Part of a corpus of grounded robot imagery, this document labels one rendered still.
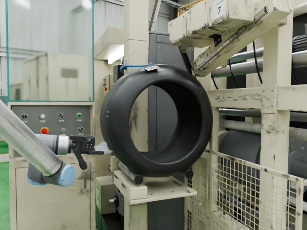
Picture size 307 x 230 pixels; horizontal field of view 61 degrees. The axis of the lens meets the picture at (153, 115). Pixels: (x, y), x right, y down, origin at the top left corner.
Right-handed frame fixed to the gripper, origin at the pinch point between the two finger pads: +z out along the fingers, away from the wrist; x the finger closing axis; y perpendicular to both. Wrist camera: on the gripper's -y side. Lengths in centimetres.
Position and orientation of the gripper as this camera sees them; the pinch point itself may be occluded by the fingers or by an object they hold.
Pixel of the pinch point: (109, 152)
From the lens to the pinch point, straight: 133.4
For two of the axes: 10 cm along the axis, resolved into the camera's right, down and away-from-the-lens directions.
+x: -3.6, -0.5, 9.3
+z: 9.2, 1.1, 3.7
